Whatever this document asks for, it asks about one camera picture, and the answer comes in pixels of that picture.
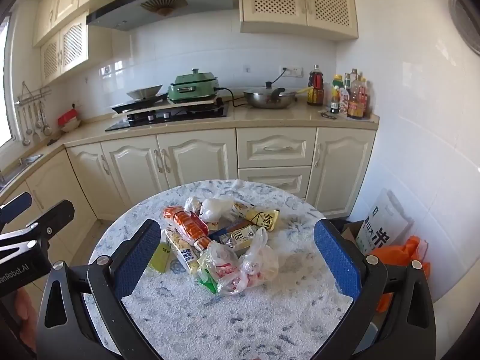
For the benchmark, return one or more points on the yellow green packet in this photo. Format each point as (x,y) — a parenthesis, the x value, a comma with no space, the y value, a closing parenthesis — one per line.
(160,258)

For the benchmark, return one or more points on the green electric cooker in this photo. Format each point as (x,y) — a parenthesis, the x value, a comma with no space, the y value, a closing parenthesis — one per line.
(187,87)

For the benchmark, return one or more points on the beige stone countertop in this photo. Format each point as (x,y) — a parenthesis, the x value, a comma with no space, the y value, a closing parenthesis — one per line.
(262,118)

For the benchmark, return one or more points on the brown bar wrapper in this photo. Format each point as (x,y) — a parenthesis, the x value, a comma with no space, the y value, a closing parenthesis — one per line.
(236,228)

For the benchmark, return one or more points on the orange sausage packet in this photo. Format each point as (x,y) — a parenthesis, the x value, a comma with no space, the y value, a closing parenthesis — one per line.
(187,225)

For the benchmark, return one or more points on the clear amber oil bottle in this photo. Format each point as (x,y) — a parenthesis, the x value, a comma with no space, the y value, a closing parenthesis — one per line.
(365,93)

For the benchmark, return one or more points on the cream snack wrapper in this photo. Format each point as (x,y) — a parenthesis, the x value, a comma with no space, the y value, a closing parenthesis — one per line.
(242,208)

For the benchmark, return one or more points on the plain panel cream drawer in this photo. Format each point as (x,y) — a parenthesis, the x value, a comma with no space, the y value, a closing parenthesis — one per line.
(275,182)

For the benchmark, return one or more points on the cream cabinet door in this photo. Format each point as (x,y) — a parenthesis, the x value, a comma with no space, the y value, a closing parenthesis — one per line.
(56,187)
(198,157)
(343,168)
(88,180)
(131,168)

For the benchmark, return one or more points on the small clear plastic bag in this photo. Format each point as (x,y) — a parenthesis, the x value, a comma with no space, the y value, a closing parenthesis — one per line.
(192,204)

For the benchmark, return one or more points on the cream lattice wall cabinet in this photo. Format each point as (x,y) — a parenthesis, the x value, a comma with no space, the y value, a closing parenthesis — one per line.
(65,48)
(296,0)

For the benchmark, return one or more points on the clear white plastic bag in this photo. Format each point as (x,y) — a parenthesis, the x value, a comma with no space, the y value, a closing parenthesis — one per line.
(217,208)

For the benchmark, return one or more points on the steel utensil rail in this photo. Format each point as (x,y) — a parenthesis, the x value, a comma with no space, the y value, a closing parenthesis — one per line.
(33,95)

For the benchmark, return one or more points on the red yellow label bottle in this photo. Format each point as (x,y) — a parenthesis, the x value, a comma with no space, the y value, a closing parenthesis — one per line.
(354,108)

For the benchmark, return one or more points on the red white bowl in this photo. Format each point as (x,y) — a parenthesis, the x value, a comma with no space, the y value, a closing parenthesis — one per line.
(68,118)

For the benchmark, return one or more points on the black gas stove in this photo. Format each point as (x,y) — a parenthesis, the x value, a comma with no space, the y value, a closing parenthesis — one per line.
(180,118)

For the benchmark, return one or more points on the dark sauce bottle red label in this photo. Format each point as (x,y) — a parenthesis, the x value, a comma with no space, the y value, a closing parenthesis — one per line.
(315,90)

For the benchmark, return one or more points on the orange plastic bag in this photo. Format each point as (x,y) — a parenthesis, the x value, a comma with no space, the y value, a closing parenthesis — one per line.
(403,255)

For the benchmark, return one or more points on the yellow cap green label bottle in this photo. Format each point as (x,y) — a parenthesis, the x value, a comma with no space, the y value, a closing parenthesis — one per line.
(335,99)

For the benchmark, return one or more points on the white label sauce bottle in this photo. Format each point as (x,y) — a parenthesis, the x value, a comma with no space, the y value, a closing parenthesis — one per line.
(345,93)

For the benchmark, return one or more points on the white wall outlet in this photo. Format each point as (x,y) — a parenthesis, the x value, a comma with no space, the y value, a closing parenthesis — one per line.
(291,72)

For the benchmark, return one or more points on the clear red print plastic bag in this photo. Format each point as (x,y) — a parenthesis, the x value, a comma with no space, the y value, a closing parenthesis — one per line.
(243,270)

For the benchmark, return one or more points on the steel sink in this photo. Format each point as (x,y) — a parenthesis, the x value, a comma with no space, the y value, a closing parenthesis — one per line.
(22,162)

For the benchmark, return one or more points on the yellow snack packet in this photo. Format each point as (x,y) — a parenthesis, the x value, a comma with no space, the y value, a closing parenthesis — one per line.
(264,220)

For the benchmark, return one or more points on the arched panel cream drawer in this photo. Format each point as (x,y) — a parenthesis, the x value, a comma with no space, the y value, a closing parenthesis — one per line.
(275,148)

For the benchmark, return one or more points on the small dark counter object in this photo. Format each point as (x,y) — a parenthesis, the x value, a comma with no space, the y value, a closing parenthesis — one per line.
(327,114)

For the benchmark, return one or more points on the hanging steel ladle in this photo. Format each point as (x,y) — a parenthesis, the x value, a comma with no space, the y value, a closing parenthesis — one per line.
(38,123)
(47,130)
(25,140)

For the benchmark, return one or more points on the black griddle pan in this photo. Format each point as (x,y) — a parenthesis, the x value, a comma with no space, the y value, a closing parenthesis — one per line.
(131,103)

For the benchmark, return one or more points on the white rice bag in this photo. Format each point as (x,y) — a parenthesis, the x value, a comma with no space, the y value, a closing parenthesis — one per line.
(382,221)

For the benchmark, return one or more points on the person's left hand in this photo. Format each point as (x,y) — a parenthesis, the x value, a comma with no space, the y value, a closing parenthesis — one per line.
(24,307)

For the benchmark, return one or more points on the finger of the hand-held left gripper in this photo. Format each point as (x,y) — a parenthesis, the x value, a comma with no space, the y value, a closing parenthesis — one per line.
(15,205)
(56,213)

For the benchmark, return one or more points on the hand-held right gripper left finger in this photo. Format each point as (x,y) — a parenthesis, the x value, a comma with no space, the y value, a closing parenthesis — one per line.
(138,255)

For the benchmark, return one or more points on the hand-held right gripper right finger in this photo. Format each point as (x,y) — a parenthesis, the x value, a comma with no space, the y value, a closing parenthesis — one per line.
(337,258)

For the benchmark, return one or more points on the steel wok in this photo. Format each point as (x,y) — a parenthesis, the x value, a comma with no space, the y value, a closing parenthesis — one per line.
(268,99)

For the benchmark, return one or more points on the kitchen window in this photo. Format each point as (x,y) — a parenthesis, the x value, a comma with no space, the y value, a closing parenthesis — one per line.
(4,82)

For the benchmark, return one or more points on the cardboard box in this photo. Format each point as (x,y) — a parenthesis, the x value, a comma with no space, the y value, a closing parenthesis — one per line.
(352,234)

